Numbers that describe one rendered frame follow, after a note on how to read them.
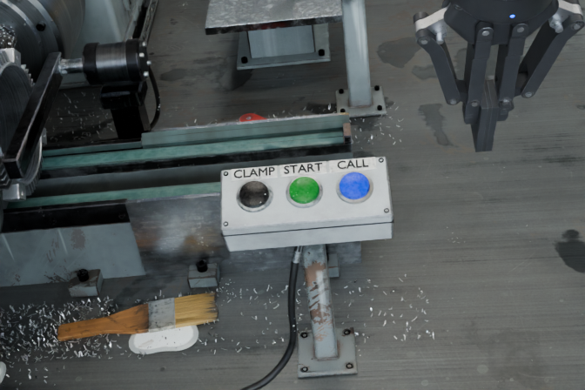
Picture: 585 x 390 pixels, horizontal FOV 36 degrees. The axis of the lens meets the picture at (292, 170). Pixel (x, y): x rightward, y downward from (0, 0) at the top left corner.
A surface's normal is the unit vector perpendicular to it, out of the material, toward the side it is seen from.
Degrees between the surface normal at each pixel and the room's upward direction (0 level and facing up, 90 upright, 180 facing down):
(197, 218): 90
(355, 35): 90
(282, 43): 90
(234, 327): 0
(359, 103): 90
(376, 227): 111
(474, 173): 0
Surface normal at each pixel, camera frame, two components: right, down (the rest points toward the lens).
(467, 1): -0.76, 0.59
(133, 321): -0.11, -0.79
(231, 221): -0.11, -0.52
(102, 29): 0.00, 0.61
